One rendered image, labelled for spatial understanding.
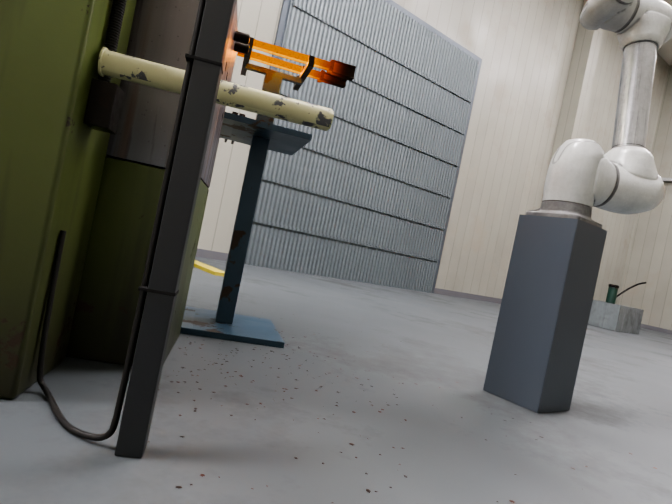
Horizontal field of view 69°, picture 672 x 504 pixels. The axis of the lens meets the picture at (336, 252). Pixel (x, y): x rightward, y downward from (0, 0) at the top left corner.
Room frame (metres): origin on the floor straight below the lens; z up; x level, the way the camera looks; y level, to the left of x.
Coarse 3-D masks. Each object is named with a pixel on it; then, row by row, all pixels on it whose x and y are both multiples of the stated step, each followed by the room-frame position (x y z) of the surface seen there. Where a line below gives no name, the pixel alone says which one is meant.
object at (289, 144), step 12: (228, 120) 1.60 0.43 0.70; (240, 120) 1.58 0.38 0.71; (252, 120) 1.59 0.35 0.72; (228, 132) 1.81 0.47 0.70; (240, 132) 1.76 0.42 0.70; (252, 132) 1.72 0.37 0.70; (264, 132) 1.67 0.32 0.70; (276, 132) 1.63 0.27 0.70; (288, 132) 1.62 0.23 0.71; (300, 132) 1.63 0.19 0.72; (276, 144) 1.85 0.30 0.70; (288, 144) 1.80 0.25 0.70; (300, 144) 1.75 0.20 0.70
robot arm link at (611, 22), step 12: (588, 0) 1.72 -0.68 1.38; (600, 0) 1.65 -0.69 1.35; (612, 0) 1.62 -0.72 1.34; (636, 0) 1.66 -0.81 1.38; (588, 12) 1.71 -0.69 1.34; (600, 12) 1.68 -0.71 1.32; (612, 12) 1.66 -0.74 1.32; (624, 12) 1.66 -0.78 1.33; (588, 24) 1.74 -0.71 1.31; (600, 24) 1.72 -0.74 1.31; (612, 24) 1.70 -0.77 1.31; (624, 24) 1.69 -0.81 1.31
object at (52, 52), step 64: (0, 0) 0.81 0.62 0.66; (64, 0) 0.83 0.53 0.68; (128, 0) 1.03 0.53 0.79; (0, 64) 0.82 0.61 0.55; (64, 64) 0.84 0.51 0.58; (0, 128) 0.82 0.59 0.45; (64, 128) 0.84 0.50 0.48; (0, 192) 0.83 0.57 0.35; (64, 192) 0.88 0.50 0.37; (0, 256) 0.83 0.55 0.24; (64, 256) 0.95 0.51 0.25; (0, 320) 0.83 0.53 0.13; (64, 320) 1.03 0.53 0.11; (0, 384) 0.84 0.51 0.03
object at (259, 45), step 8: (256, 40) 1.65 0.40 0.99; (256, 48) 1.67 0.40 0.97; (264, 48) 1.66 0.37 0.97; (272, 48) 1.66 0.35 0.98; (280, 48) 1.67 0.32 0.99; (280, 56) 1.70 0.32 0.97; (288, 56) 1.68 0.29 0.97; (296, 56) 1.68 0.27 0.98; (304, 56) 1.69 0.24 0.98; (320, 64) 1.70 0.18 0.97; (328, 64) 1.71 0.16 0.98; (336, 64) 1.73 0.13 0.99; (344, 64) 1.73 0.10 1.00; (328, 72) 1.74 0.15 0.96; (336, 72) 1.72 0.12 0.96; (344, 72) 1.73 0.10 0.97; (352, 72) 1.74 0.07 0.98
